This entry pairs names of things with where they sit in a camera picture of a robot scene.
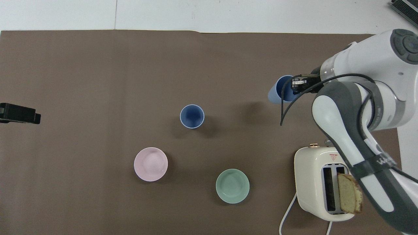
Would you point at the bread slice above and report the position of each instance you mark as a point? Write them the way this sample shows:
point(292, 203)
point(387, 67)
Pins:
point(348, 194)

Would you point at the green bowl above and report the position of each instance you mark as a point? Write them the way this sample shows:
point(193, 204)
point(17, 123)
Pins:
point(232, 186)

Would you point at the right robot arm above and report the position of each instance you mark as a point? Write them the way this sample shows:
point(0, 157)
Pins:
point(359, 52)

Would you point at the blue cup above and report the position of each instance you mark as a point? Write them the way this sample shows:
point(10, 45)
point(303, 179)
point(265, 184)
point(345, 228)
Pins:
point(192, 116)
point(274, 94)

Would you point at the pink bowl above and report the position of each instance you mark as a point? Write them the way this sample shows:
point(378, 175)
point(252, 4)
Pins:
point(151, 164)

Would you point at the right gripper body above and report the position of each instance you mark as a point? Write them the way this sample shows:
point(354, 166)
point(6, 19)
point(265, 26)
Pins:
point(315, 78)

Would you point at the cream toaster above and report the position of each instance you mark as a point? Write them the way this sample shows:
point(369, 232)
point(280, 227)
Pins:
point(310, 182)

